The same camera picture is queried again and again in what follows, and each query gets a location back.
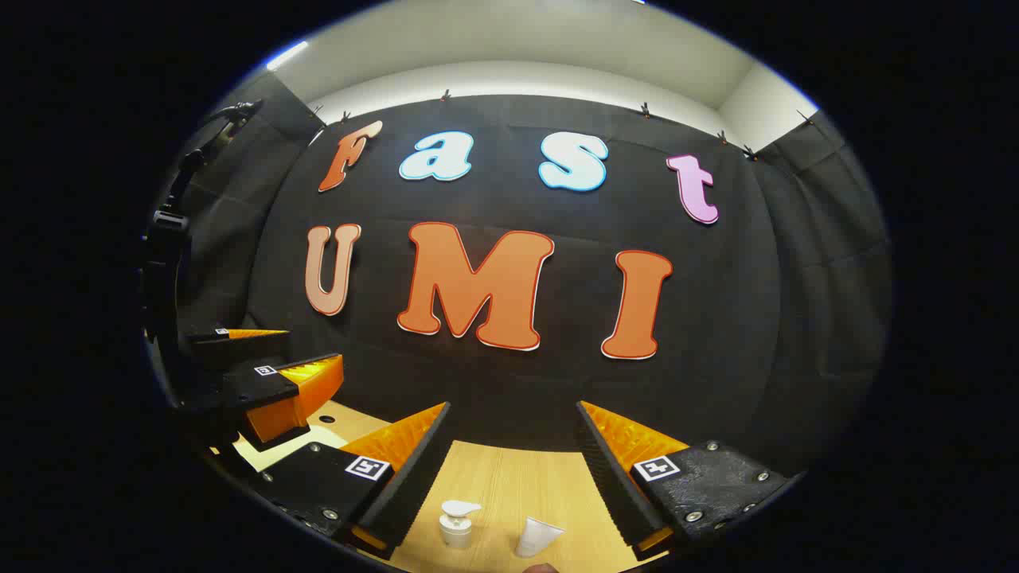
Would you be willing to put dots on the white squeeze tube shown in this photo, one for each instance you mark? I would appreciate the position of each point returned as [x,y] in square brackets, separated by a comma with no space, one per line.
[535,537]

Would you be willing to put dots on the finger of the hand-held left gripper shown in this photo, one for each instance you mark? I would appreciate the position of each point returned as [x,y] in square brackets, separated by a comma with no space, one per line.
[263,386]
[239,352]

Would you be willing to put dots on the black backdrop cloth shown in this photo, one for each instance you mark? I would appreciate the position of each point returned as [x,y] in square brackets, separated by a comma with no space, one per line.
[716,318]

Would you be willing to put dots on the ceiling light strip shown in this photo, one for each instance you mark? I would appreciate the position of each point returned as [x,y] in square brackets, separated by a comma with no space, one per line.
[286,56]

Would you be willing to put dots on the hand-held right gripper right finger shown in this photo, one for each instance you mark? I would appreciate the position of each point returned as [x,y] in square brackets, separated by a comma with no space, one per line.
[609,477]

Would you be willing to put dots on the white pump bottle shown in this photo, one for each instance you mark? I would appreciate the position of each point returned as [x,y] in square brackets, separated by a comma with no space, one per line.
[456,529]

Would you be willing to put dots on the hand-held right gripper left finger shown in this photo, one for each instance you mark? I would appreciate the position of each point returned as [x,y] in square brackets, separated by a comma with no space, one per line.
[406,493]

